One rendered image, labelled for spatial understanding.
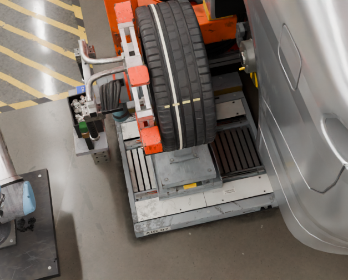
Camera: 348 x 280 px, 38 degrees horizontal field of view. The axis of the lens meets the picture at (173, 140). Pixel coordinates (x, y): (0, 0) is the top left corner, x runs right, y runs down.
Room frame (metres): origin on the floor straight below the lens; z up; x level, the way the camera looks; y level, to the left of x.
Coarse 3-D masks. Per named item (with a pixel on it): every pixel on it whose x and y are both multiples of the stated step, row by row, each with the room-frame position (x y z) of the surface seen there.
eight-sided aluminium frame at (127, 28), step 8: (120, 24) 1.57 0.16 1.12; (128, 24) 1.56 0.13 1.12; (120, 32) 1.52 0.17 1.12; (128, 32) 1.54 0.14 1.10; (136, 40) 1.47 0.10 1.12; (136, 48) 1.42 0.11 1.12; (128, 56) 1.38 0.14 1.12; (136, 56) 1.38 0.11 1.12; (128, 64) 1.35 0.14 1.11; (136, 64) 1.34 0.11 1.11; (136, 88) 1.28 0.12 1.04; (144, 88) 1.28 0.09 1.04; (136, 96) 1.26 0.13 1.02; (144, 96) 1.25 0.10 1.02; (136, 104) 1.23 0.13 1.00; (144, 104) 1.52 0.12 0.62; (136, 112) 1.21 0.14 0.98; (144, 112) 1.21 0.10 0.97; (152, 112) 1.21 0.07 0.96; (144, 120) 1.20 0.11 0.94; (152, 120) 1.20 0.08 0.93
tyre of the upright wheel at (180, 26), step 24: (144, 24) 1.49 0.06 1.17; (168, 24) 1.47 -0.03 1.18; (192, 24) 1.46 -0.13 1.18; (144, 48) 1.40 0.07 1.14; (168, 48) 1.36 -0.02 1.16; (192, 48) 1.36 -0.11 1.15; (168, 72) 1.28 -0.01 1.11; (192, 72) 1.28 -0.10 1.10; (168, 96) 1.22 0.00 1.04; (192, 96) 1.22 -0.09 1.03; (168, 120) 1.17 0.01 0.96; (192, 120) 1.17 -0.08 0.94; (168, 144) 1.15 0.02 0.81; (192, 144) 1.17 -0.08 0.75
